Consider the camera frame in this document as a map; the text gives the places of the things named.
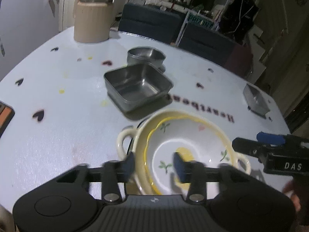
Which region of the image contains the cream two-handled bowl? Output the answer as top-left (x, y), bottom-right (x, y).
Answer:
top-left (116, 110), bottom-right (251, 196)

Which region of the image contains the person's right hand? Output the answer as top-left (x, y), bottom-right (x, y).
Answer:
top-left (282, 180), bottom-right (302, 213)

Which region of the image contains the floral scalloped ceramic bowl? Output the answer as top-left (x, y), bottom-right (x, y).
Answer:
top-left (143, 116), bottom-right (236, 195)

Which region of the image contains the orange black flat device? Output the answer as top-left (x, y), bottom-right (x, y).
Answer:
top-left (0, 101), bottom-right (15, 137)

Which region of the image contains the round steel bowl with handle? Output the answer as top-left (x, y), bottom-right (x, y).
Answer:
top-left (127, 47), bottom-right (167, 73)

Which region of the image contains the deep steel rectangular container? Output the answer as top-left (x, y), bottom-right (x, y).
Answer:
top-left (104, 63), bottom-right (174, 113)

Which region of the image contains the beige canister with steel top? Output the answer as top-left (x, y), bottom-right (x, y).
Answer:
top-left (73, 0), bottom-right (116, 43)

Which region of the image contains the white kitchen base cabinet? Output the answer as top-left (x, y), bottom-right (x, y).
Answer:
top-left (59, 0), bottom-right (82, 33)

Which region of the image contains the shallow steel rectangular tray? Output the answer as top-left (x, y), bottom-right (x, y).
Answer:
top-left (243, 83), bottom-right (271, 119)

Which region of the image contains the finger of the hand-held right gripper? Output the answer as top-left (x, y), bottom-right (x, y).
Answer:
top-left (232, 137), bottom-right (268, 162)
top-left (256, 132), bottom-right (291, 146)

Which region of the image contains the teal printed box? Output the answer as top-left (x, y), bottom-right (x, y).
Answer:
top-left (187, 13), bottom-right (215, 31)

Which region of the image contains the purple chair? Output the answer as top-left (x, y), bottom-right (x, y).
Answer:
top-left (223, 45), bottom-right (254, 78)

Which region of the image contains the black vest with white trim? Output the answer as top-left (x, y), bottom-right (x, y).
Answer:
top-left (218, 0), bottom-right (260, 45)

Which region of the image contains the dark blue chair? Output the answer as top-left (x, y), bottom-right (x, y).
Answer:
top-left (118, 2), bottom-right (186, 45)
top-left (177, 23), bottom-right (238, 68)

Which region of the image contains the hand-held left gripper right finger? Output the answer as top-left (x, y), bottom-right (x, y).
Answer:
top-left (172, 152), bottom-right (253, 202)

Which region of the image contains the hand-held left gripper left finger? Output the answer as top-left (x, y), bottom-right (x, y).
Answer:
top-left (57, 151), bottom-right (136, 203)

